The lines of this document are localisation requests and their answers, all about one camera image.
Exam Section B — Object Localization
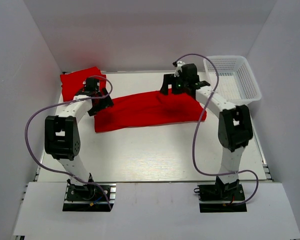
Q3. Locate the red t-shirt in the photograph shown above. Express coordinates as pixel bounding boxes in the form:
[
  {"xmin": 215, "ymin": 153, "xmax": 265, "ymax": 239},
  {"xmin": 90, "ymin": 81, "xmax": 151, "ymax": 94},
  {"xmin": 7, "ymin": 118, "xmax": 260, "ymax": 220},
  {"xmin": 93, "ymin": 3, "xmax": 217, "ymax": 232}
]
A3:
[
  {"xmin": 94, "ymin": 90, "xmax": 203, "ymax": 133},
  {"xmin": 60, "ymin": 66, "xmax": 107, "ymax": 102}
]

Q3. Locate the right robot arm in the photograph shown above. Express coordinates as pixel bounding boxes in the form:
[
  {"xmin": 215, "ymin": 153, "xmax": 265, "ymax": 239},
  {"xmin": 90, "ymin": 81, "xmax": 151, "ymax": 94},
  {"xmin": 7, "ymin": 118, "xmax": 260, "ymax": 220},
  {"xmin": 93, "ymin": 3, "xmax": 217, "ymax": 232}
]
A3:
[{"xmin": 160, "ymin": 61, "xmax": 253, "ymax": 197}]

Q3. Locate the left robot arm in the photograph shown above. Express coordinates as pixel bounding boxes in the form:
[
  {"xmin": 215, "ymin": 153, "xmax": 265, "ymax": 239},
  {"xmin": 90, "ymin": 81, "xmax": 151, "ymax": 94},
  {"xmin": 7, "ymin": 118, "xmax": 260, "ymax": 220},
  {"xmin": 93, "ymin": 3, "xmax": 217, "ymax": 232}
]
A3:
[{"xmin": 44, "ymin": 75, "xmax": 114, "ymax": 195}]

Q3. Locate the folded red t-shirt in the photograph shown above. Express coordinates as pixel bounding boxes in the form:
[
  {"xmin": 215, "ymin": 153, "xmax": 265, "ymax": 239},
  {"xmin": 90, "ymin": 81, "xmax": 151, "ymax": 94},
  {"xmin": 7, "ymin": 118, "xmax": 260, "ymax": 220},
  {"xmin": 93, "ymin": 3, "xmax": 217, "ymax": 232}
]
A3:
[{"xmin": 60, "ymin": 66, "xmax": 107, "ymax": 102}]

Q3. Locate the white plastic basket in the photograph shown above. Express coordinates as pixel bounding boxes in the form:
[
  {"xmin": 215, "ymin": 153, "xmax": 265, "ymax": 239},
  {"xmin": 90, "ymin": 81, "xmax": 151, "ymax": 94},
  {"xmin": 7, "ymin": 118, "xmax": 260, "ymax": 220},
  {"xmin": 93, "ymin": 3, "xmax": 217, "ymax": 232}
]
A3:
[{"xmin": 203, "ymin": 55, "xmax": 262, "ymax": 105}]

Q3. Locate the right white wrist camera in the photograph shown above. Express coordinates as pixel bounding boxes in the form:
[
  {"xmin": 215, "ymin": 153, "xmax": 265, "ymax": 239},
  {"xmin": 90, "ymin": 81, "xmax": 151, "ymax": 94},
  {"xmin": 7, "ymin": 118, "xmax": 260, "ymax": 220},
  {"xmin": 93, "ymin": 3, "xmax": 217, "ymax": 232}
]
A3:
[{"xmin": 174, "ymin": 61, "xmax": 185, "ymax": 77}]

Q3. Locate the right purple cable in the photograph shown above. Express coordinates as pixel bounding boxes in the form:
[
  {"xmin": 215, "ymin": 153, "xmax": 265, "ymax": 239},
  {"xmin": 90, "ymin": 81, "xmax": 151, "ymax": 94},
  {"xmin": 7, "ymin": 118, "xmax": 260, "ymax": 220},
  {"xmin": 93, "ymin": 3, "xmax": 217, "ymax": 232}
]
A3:
[{"xmin": 172, "ymin": 53, "xmax": 260, "ymax": 207}]

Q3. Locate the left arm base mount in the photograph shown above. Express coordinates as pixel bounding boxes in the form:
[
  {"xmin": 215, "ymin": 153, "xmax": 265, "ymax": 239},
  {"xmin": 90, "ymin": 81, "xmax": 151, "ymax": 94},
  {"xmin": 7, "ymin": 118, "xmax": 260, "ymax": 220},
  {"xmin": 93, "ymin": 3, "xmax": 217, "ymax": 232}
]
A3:
[{"xmin": 62, "ymin": 183, "xmax": 116, "ymax": 212}]

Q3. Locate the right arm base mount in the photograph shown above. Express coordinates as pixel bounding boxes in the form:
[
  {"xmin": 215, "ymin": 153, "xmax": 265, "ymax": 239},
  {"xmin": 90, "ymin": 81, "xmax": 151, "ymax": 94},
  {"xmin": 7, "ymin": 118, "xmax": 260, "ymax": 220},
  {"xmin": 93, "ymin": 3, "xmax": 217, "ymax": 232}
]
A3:
[{"xmin": 193, "ymin": 184, "xmax": 247, "ymax": 213}]

